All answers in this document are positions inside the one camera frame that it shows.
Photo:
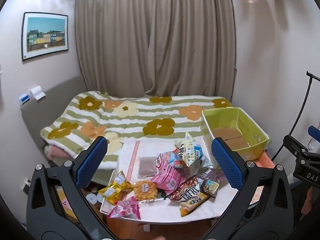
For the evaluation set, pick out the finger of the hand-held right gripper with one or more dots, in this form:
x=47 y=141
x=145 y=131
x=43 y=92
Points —
x=314 y=131
x=297 y=148

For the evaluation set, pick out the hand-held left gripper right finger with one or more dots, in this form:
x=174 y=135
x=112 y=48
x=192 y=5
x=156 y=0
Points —
x=228 y=166

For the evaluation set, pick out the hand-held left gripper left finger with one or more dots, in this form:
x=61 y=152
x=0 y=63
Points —
x=92 y=163

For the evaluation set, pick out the purple translucent packet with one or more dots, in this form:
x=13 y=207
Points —
x=215 y=176

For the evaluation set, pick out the green cardboard box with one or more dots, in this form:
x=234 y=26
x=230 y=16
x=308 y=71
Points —
x=240 y=140

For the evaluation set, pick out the yellow gold packet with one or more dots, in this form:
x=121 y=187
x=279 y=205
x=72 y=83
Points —
x=113 y=190

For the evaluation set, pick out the cream orange snack packet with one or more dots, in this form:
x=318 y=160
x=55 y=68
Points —
x=187 y=141

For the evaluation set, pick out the brown nut snack bag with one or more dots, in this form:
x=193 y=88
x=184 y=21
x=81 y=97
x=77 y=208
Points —
x=190 y=195

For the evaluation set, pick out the brown square packet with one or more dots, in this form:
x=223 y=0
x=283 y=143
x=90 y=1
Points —
x=146 y=167

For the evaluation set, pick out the small pink packet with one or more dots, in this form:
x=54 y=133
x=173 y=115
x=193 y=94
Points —
x=125 y=207

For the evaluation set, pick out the pink white bag red label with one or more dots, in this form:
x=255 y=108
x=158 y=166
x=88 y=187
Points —
x=167 y=160

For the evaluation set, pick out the round waffle packet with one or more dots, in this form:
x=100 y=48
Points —
x=146 y=191

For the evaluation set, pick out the pink striped packet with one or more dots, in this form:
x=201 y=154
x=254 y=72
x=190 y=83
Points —
x=167 y=181

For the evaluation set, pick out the dark green packet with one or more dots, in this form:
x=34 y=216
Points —
x=162 y=194

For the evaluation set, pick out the person's right hand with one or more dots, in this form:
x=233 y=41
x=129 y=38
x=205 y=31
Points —
x=307 y=201

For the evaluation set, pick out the orange floral cloth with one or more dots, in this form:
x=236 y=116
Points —
x=263 y=163

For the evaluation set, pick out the pink pillow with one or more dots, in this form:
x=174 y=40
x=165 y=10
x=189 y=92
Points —
x=56 y=152

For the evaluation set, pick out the black curved stand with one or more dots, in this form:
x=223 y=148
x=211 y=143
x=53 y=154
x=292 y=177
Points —
x=308 y=87

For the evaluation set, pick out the floral striped blanket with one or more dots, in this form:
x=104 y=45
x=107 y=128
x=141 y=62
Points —
x=140 y=115

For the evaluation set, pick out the white paper roll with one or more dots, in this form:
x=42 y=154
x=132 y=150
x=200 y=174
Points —
x=37 y=92

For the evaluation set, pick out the small blue white object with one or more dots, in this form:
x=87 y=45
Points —
x=24 y=99

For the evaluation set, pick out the framed picture of houses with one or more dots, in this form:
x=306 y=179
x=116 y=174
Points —
x=45 y=36

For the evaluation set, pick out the beige curtain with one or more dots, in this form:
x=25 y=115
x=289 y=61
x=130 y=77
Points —
x=155 y=37

